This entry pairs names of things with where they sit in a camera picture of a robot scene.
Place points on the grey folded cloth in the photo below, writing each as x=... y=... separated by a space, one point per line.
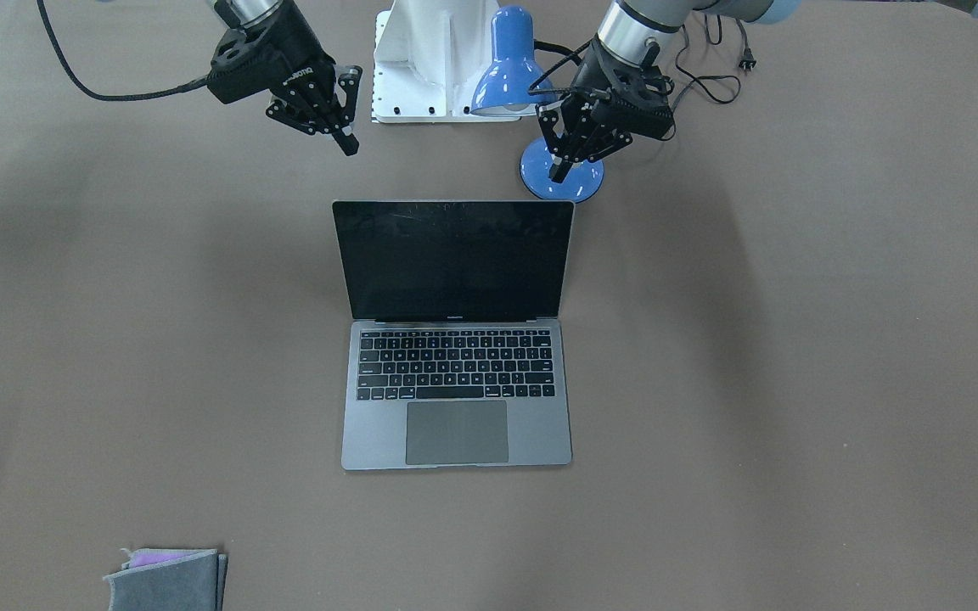
x=169 y=579

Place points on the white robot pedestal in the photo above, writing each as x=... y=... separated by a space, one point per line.
x=428 y=59

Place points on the blue desk lamp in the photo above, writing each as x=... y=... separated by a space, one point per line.
x=502 y=91

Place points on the grey laptop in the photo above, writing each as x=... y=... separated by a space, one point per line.
x=456 y=358

